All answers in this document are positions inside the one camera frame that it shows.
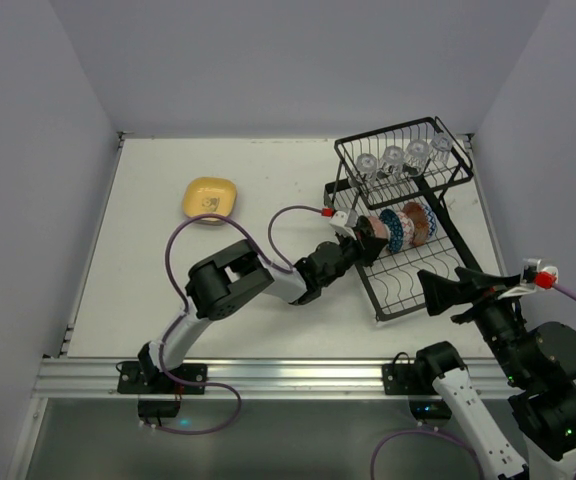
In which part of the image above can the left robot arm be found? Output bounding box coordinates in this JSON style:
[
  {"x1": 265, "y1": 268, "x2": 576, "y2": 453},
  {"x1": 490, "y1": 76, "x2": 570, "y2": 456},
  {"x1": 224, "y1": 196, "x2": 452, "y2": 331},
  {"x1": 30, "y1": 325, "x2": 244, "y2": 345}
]
[{"x1": 138, "y1": 217, "x2": 390, "y2": 385}]

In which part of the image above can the blue lattice red-white bowl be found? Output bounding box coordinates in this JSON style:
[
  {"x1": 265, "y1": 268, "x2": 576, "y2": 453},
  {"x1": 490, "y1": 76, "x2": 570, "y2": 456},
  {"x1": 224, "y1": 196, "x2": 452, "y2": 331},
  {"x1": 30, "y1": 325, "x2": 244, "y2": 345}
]
[{"x1": 379, "y1": 208, "x2": 414, "y2": 253}]

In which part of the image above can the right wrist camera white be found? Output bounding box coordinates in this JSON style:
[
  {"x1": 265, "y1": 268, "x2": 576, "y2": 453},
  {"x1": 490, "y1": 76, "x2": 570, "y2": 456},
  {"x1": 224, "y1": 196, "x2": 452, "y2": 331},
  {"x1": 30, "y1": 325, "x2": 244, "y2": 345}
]
[{"x1": 499, "y1": 258, "x2": 559, "y2": 299}]

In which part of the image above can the pink floral-inside bowl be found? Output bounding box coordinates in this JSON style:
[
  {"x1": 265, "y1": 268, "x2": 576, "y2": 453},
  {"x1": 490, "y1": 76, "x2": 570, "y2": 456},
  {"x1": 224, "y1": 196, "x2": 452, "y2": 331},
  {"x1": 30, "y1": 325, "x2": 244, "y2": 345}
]
[{"x1": 355, "y1": 215, "x2": 391, "y2": 243}]

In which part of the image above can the clear glass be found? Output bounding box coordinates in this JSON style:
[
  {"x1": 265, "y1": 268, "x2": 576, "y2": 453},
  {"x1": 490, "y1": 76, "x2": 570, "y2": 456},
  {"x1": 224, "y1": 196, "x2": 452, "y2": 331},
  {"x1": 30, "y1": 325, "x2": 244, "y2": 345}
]
[
  {"x1": 353, "y1": 153, "x2": 379, "y2": 188},
  {"x1": 405, "y1": 139, "x2": 430, "y2": 176},
  {"x1": 430, "y1": 132, "x2": 453, "y2": 166},
  {"x1": 380, "y1": 146, "x2": 405, "y2": 180}
]

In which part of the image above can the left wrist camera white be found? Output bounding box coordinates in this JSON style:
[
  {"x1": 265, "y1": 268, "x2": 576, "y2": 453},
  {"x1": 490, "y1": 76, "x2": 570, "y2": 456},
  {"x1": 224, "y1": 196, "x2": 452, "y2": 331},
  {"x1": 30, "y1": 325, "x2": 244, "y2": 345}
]
[{"x1": 321, "y1": 207, "x2": 359, "y2": 238}]

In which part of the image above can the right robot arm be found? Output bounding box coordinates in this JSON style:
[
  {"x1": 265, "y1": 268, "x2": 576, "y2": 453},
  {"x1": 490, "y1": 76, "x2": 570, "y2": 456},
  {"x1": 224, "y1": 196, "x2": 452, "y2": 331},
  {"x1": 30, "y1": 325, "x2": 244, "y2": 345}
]
[{"x1": 418, "y1": 259, "x2": 576, "y2": 478}]

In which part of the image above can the black wire dish rack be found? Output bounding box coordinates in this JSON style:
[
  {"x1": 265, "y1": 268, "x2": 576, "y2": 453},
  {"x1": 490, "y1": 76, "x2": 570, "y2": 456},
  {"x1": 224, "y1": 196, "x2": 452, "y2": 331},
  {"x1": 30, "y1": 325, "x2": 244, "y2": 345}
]
[{"x1": 324, "y1": 117, "x2": 479, "y2": 322}]

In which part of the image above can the orange blue patterned bowl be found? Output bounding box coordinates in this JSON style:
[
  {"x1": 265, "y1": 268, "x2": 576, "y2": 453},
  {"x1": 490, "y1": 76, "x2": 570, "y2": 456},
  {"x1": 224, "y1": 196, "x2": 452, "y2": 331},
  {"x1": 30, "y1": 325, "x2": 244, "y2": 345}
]
[{"x1": 403, "y1": 201, "x2": 437, "y2": 247}]

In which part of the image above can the yellow panda plate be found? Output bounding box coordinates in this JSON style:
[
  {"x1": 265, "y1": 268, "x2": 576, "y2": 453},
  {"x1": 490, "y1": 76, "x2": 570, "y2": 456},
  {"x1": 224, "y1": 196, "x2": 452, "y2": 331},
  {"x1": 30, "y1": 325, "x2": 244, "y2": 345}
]
[{"x1": 182, "y1": 177, "x2": 238, "y2": 218}]

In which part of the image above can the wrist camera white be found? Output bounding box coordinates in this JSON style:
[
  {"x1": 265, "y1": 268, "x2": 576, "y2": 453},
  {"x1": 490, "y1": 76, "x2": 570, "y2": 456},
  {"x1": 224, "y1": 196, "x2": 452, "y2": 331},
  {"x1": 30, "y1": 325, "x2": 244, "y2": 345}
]
[
  {"x1": 499, "y1": 258, "x2": 559, "y2": 299},
  {"x1": 321, "y1": 207, "x2": 359, "y2": 238}
]

